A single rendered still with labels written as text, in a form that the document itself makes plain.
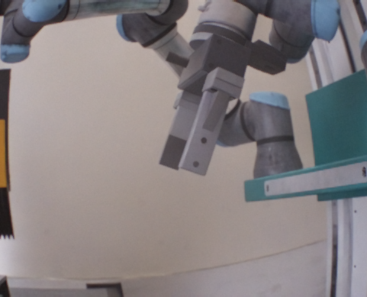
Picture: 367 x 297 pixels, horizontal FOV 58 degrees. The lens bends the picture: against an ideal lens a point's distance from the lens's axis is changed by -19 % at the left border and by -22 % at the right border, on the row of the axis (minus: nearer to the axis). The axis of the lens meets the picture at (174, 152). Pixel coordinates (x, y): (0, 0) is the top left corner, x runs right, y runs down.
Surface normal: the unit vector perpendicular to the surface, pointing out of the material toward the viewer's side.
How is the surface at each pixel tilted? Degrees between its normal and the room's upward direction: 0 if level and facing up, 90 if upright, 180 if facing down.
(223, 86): 97
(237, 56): 97
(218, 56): 97
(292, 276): 90
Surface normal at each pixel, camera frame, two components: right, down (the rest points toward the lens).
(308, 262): 0.22, -0.13
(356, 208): -0.95, 0.06
